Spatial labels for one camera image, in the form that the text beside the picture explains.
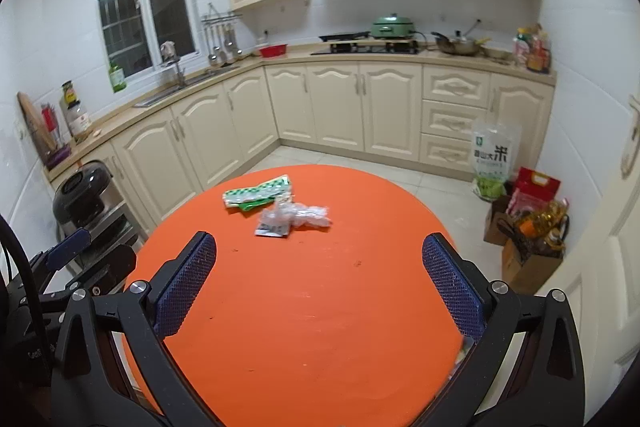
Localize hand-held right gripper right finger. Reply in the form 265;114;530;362
421;233;586;427

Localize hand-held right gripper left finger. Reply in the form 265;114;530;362
50;231;226;427

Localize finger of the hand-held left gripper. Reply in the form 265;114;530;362
42;246;138;297
29;228;93;279

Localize green white wrapper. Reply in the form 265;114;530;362
222;174;292;212

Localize clear plastic wrapper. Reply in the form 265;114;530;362
254;199;331;238

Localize metal shelf rack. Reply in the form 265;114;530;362
57;202;146;268

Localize black rice cooker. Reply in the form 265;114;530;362
52;160;115;230

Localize small cardboard box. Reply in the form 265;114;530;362
483;194;516;248

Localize large cardboard box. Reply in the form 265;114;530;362
501;232;565;297

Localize purple utensil holder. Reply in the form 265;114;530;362
39;103;73;170

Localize cooking oil bottle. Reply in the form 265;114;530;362
515;199;571;238

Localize red rice bag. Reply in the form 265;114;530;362
506;167;561;215

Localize large glass jar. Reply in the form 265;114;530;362
67;99;94;138

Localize wooden cutting board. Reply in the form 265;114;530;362
17;92;53;158

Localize cream drawer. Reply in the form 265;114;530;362
421;101;488;142
422;66;492;110
419;133;478;172

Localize clear rice bag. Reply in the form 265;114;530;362
471;123;522;200

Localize white door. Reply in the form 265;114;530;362
530;72;640;427

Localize yellow label bottle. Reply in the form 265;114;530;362
61;80;81;108

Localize green bottle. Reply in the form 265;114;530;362
108;57;127;94

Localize steel sink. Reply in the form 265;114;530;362
132;64;242;108

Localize cream base cabinets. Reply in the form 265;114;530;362
45;61;557;228

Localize metal wok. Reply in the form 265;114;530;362
431;31;493;56

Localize kitchen window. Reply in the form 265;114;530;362
94;0;201;75

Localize cluster of condiment bottles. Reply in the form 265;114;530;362
514;24;552;74

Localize black gas hob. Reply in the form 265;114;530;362
310;41;421;56

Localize green electric pot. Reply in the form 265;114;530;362
371;13;416;40

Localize hanging kitchen utensils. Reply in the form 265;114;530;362
201;3;244;64

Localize door handle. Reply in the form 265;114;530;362
620;94;640;180

